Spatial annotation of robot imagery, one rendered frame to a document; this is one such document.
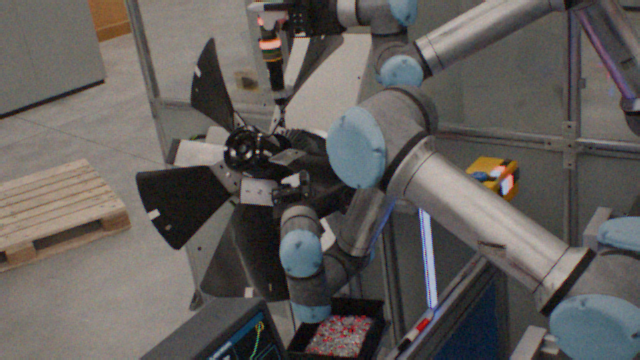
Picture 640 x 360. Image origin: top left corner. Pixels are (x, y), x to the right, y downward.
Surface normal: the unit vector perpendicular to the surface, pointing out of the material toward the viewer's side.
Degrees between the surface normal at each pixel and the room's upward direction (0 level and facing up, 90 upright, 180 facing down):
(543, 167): 90
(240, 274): 57
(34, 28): 90
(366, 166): 86
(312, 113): 50
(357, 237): 101
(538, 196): 90
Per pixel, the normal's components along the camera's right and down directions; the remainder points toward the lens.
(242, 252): 0.14, -0.17
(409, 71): 0.04, 0.40
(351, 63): -0.52, -0.26
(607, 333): -0.49, 0.48
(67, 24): 0.71, 0.20
